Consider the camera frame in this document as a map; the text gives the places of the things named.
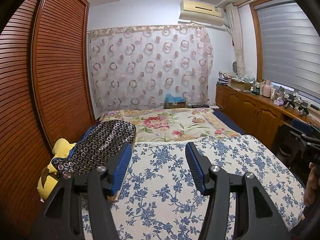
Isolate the dark blue bed sheet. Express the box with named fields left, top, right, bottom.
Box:
left=212, top=110, right=248, bottom=135

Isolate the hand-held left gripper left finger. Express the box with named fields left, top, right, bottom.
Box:
left=30, top=142, right=133, bottom=240

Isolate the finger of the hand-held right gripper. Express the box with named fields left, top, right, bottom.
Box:
left=291, top=119, right=320, bottom=143

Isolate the pink floral bedspread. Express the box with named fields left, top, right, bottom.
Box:
left=99, top=107, right=242, bottom=143

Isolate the blue floral white sheet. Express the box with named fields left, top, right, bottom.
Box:
left=80, top=135, right=307, bottom=240

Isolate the light blue cloth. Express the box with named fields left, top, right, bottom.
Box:
left=165, top=94, right=185, bottom=103

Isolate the beige air conditioner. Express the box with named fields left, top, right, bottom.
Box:
left=178, top=0, right=224, bottom=27

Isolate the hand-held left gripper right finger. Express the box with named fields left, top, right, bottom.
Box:
left=184, top=142, right=292, bottom=240

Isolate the dark patterned satin robe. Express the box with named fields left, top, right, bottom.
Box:
left=54, top=120, right=137, bottom=178

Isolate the yellow plush toy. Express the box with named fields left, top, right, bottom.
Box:
left=37, top=138, right=77, bottom=200

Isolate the pink thermos jug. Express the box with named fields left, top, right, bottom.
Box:
left=262, top=80, right=272, bottom=97

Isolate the wooden sideboard cabinet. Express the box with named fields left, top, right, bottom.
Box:
left=215, top=84, right=320, bottom=150

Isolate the stack of books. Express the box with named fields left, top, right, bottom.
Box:
left=218, top=71, right=230, bottom=85

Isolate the person's right hand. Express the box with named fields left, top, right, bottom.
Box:
left=304, top=163, right=318, bottom=207

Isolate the grey window blind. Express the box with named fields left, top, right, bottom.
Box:
left=256, top=1, right=320, bottom=105

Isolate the circle-patterned sheer curtain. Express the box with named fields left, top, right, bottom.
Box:
left=87, top=24, right=214, bottom=110

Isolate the wooden louvered wardrobe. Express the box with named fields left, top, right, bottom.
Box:
left=0, top=0, right=95, bottom=230

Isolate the open cardboard box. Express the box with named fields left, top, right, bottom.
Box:
left=229, top=77, right=253, bottom=92

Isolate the small brown cardboard box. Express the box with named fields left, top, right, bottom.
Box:
left=166, top=101, right=187, bottom=109

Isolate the beige window curtain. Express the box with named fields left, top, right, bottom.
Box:
left=226, top=3, right=247, bottom=75

